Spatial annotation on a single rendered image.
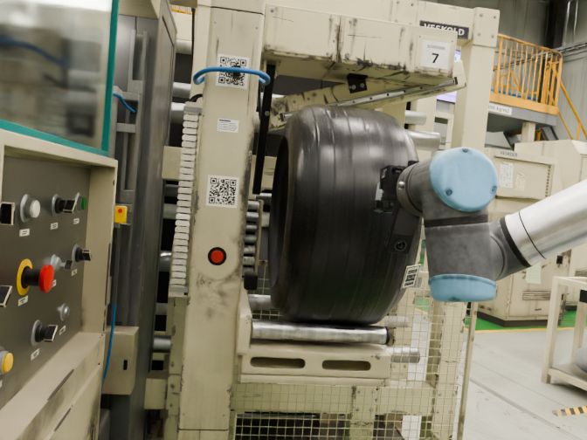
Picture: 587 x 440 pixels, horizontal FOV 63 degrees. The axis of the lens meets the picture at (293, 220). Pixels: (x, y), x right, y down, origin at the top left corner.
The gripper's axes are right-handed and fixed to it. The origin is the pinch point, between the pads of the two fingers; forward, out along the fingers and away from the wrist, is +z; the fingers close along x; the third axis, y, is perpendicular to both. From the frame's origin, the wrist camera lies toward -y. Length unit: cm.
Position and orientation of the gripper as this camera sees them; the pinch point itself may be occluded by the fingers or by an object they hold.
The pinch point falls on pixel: (380, 210)
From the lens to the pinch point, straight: 103.2
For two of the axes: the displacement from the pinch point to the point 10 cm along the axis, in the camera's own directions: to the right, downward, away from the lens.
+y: 0.8, -9.9, 0.6
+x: -9.9, -0.9, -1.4
